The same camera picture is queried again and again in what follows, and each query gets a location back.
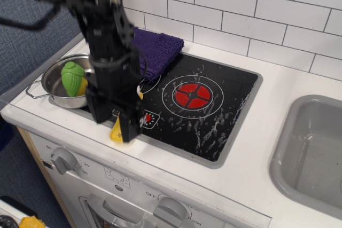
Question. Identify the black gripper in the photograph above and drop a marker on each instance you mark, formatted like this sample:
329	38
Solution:
113	85

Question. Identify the yellow dish brush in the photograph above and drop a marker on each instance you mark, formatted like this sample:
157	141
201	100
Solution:
116	133

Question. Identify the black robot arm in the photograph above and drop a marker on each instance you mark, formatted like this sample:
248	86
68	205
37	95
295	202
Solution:
101	21

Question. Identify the toy corn cob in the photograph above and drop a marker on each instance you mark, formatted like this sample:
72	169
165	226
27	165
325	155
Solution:
73	80

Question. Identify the silver metal pot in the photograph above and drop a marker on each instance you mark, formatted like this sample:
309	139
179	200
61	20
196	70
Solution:
52	83

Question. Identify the grey left oven knob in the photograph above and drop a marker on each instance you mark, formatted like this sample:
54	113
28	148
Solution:
63	160

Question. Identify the grey oven knob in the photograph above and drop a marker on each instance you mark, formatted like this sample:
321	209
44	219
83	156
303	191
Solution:
63	160
171	212

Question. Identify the purple knitted cloth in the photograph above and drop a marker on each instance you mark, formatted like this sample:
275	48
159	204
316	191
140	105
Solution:
156	51

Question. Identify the black toy stovetop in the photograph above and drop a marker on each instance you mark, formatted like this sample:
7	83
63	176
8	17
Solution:
196	108

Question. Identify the grey right oven knob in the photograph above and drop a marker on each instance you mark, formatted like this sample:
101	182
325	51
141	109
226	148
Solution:
171	212

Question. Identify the yellow object bottom left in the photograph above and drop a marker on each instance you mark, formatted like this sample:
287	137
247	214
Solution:
31	222

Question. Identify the grey sink basin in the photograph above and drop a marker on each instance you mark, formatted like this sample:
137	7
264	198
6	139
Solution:
306	165

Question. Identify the grey oven door handle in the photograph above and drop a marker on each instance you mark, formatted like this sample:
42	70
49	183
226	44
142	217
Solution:
104	218

